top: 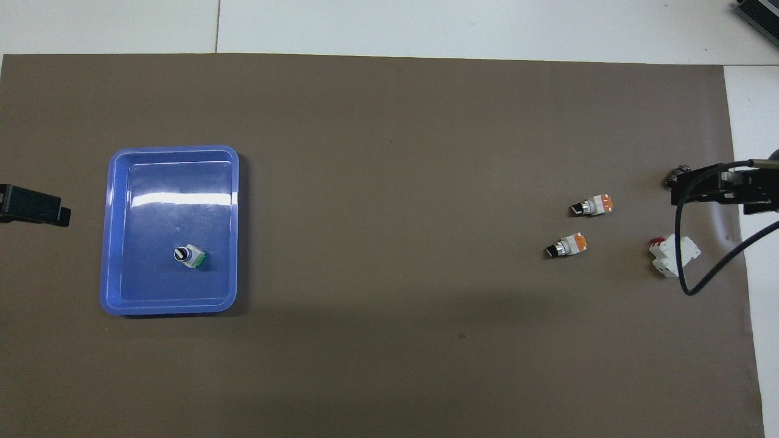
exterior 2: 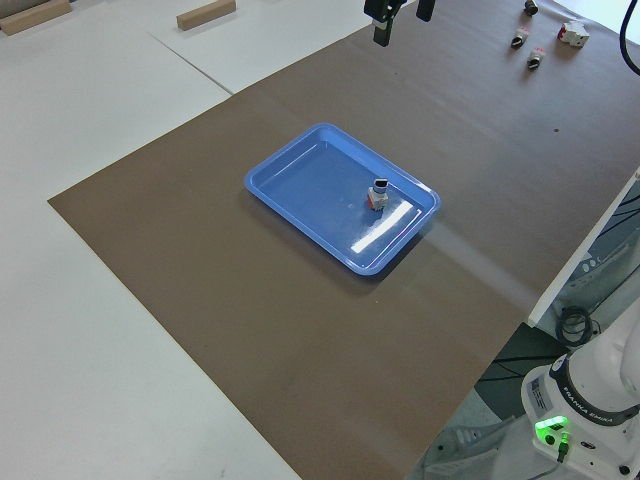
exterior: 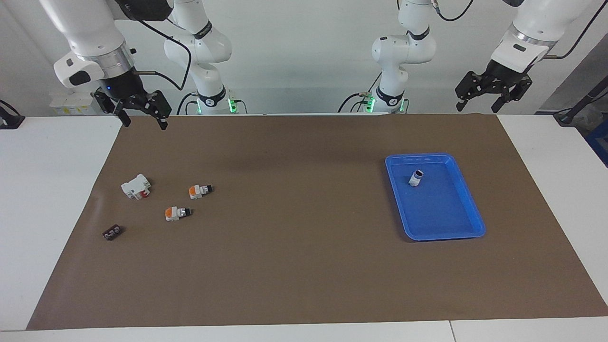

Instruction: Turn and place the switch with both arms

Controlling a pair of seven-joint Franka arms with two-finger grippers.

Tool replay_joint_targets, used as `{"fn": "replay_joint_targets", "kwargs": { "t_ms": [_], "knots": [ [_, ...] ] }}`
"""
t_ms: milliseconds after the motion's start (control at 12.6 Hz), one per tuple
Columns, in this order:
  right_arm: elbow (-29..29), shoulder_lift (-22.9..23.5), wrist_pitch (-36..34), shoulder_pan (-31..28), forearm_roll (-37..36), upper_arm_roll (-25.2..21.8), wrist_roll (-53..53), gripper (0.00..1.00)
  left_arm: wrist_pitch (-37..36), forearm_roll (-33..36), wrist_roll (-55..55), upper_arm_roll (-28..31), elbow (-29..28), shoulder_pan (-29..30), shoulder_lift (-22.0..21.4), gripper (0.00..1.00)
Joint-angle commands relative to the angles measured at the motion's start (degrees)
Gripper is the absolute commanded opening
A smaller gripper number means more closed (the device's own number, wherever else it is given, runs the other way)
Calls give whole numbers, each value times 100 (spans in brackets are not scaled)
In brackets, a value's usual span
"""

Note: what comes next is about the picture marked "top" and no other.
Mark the blue plastic tray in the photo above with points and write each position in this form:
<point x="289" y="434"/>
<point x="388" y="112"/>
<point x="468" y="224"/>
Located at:
<point x="158" y="182"/>

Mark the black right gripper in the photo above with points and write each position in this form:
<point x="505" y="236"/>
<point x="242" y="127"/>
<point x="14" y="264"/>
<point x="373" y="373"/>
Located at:
<point x="764" y="188"/>

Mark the orange-based rotary switch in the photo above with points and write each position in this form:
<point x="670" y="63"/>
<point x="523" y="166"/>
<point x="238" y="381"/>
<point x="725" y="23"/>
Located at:
<point x="569" y="245"/>
<point x="593" y="205"/>

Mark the grey finned metal device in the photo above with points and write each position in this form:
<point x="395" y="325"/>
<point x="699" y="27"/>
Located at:
<point x="761" y="12"/>

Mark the small dark terminal block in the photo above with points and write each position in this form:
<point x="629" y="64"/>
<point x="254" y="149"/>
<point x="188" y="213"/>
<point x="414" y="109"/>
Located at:
<point x="674" y="177"/>

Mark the brown paper table mat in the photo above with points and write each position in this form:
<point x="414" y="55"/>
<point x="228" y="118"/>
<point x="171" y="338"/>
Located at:
<point x="389" y="182"/>

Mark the white circuit breaker red lever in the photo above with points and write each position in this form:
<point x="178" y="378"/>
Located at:
<point x="664" y="260"/>

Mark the green-based rotary switch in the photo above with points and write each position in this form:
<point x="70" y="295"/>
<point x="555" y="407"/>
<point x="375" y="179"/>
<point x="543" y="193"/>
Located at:
<point x="190" y="256"/>

